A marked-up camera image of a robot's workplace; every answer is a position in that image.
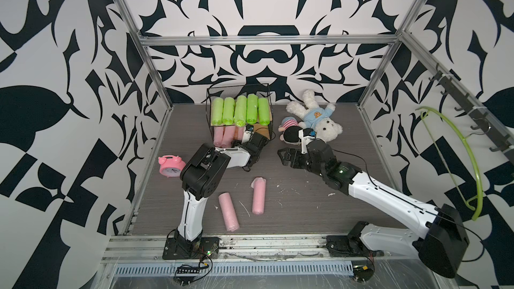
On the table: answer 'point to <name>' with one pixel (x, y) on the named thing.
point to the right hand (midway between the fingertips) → (284, 150)
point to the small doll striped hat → (286, 122)
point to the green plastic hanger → (471, 208)
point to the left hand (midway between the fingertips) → (239, 140)
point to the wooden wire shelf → (261, 89)
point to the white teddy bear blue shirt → (315, 118)
